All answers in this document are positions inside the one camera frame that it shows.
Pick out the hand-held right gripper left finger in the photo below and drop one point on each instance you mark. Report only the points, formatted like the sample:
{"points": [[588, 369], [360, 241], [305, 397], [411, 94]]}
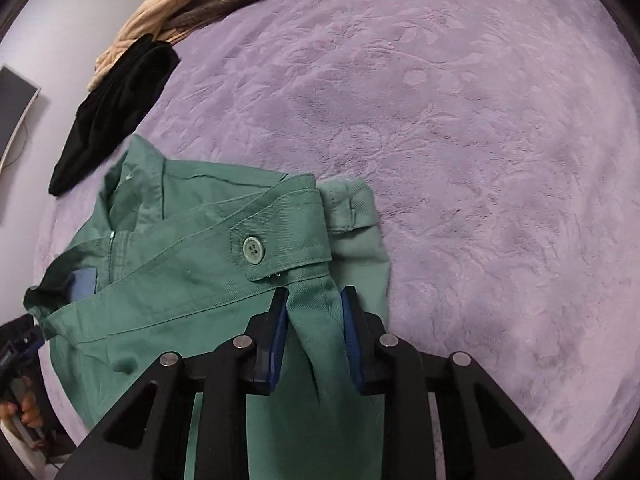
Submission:
{"points": [[276, 350]]}

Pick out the green work jacket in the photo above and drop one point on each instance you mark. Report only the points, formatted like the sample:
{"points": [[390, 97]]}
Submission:
{"points": [[200, 260]]}

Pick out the purple embossed blanket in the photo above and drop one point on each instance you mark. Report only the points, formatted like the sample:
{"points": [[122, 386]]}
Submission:
{"points": [[450, 160]]}

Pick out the person's left hand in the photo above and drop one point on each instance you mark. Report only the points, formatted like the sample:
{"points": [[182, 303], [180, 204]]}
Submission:
{"points": [[30, 410]]}

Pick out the beige ribbed sweater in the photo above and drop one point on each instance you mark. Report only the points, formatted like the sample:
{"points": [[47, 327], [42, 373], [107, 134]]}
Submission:
{"points": [[150, 15]]}

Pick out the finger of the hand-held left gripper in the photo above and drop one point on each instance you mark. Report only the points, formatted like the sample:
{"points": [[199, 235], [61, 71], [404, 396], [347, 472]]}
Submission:
{"points": [[82, 286]]}

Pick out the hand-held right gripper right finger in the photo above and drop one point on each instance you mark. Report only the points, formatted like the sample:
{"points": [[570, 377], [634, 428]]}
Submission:
{"points": [[350, 340]]}

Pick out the black folded garment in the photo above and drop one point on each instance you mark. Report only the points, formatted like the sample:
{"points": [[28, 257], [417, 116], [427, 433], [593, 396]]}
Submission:
{"points": [[110, 110]]}

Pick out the white-framed monitor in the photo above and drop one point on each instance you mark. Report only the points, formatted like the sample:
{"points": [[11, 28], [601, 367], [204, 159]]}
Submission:
{"points": [[12, 110]]}

